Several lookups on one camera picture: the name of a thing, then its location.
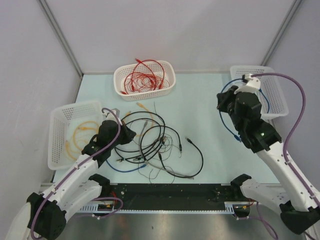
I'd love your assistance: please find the yellow ethernet cable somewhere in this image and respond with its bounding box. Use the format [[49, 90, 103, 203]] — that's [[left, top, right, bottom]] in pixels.
[[126, 102, 155, 137]]

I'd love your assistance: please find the red ethernet cable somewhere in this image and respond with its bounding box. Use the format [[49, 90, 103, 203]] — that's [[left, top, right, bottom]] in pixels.
[[129, 59, 167, 90], [134, 57, 157, 87], [121, 71, 156, 95]]

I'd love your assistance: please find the white basket right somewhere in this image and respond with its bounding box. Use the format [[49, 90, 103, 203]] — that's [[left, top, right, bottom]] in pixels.
[[229, 65, 290, 120]]

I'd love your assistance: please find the white basket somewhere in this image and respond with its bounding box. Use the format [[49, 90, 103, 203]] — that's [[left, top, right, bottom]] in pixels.
[[229, 65, 290, 120], [47, 100, 103, 170], [113, 59, 176, 101]]

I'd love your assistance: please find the white basket left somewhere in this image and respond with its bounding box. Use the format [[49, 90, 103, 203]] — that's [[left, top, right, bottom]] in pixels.
[[47, 100, 103, 170]]

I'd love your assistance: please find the white basket top centre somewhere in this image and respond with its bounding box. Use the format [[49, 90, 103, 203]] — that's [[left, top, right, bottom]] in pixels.
[[113, 59, 176, 101]]

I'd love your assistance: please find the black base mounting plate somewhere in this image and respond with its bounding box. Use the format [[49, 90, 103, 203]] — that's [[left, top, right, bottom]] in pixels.
[[101, 183, 250, 211]]

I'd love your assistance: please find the black cable coil left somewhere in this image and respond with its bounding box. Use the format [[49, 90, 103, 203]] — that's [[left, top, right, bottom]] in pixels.
[[113, 111, 167, 163]]

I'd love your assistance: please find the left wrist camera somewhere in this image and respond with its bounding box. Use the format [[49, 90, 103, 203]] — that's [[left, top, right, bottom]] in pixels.
[[101, 108, 122, 125]]

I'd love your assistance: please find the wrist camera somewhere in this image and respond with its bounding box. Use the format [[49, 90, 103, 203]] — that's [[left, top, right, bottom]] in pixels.
[[234, 73, 261, 95], [101, 108, 122, 125]]

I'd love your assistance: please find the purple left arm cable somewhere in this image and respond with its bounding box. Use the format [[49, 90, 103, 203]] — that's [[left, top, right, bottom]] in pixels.
[[29, 107, 122, 240]]

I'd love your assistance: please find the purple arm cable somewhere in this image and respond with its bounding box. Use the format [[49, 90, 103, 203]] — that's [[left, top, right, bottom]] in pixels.
[[251, 71, 320, 201], [29, 107, 122, 240]]

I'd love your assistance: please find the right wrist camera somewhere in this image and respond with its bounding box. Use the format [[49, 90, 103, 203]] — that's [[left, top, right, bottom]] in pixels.
[[234, 73, 261, 95]]

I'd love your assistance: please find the blue ethernet cable in basket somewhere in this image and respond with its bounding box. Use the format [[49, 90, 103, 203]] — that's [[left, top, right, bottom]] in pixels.
[[258, 88, 271, 115]]

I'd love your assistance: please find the yellow cable in left basket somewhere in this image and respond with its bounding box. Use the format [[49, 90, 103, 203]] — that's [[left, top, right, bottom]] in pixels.
[[64, 120, 103, 161]]

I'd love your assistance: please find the black cable large loop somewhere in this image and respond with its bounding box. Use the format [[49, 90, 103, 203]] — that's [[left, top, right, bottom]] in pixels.
[[138, 122, 204, 180]]

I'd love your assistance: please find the thin black wire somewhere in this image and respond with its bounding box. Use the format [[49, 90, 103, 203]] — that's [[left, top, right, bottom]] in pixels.
[[138, 101, 183, 185]]

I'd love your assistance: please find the thin red wire in basket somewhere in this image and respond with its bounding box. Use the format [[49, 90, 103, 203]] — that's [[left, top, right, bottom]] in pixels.
[[122, 72, 171, 93]]

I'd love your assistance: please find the red ethernet cable in basket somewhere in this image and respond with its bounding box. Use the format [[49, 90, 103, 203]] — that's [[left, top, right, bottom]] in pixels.
[[129, 59, 167, 90]]

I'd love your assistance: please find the grey ethernet cable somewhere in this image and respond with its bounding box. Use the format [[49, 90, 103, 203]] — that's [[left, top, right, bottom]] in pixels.
[[137, 119, 195, 180]]

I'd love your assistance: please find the white slotted cable duct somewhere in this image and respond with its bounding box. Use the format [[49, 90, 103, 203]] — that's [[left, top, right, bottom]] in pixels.
[[78, 202, 250, 215]]

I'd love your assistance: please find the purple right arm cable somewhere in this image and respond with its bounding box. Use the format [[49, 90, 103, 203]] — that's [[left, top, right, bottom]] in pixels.
[[251, 71, 320, 201]]

